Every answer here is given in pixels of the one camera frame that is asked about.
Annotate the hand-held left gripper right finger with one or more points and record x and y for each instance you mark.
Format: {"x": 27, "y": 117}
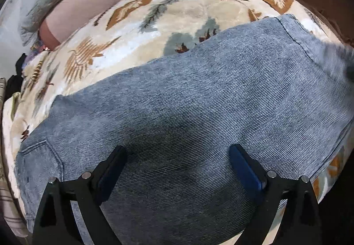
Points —
{"x": 249, "y": 175}

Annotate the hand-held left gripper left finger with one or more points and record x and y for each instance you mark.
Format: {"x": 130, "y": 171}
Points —
{"x": 110, "y": 175}

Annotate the blue denim pants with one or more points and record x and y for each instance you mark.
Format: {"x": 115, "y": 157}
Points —
{"x": 193, "y": 90}

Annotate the striped plaid cloth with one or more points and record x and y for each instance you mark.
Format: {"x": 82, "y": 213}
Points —
{"x": 8, "y": 200}

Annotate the black cloth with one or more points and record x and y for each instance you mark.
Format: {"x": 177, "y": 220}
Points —
{"x": 16, "y": 78}

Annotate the cream leaf print blanket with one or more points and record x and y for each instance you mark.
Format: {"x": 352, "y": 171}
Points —
{"x": 177, "y": 12}

